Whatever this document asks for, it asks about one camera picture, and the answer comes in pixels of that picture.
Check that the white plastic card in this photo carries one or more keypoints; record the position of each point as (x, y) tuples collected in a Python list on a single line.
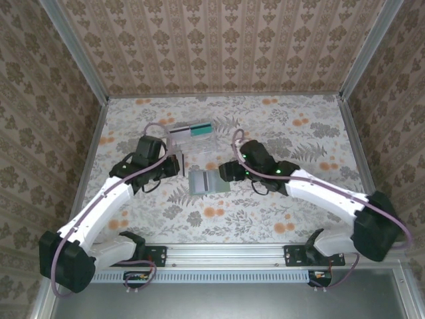
[(179, 163)]

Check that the green card holder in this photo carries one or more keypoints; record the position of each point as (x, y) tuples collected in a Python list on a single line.
[(220, 184)]

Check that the white card with black stripe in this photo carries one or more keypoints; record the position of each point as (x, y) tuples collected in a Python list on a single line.
[(201, 182), (181, 132)]

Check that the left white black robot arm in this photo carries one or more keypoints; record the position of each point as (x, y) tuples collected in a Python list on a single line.
[(99, 206)]

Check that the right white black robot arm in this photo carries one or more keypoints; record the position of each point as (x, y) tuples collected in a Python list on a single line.
[(318, 196)]

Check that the clear acrylic card box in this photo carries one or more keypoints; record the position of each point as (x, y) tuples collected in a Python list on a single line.
[(202, 144)]

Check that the teal plastic card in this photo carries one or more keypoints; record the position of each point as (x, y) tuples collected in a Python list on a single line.
[(201, 129)]

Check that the floral patterned table cover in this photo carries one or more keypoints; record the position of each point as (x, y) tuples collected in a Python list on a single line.
[(232, 219)]

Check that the small electronics board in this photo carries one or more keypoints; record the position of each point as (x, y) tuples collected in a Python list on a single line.
[(136, 277), (320, 276)]

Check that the grey metal sheet panel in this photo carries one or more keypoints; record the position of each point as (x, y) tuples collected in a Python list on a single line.
[(216, 302)]

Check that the aluminium table side rail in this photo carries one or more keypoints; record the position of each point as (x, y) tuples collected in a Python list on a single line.
[(87, 166), (363, 166)]

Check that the aluminium table end rail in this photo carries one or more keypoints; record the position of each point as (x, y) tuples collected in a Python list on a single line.
[(232, 95)]

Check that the long aluminium base rail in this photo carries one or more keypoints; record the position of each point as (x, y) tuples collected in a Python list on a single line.
[(225, 254)]

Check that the aluminium frame post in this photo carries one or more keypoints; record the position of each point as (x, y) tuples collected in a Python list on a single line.
[(370, 50), (75, 50)]

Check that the aluminium panel frame rail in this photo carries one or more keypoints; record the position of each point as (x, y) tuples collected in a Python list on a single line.
[(403, 292), (41, 307)]

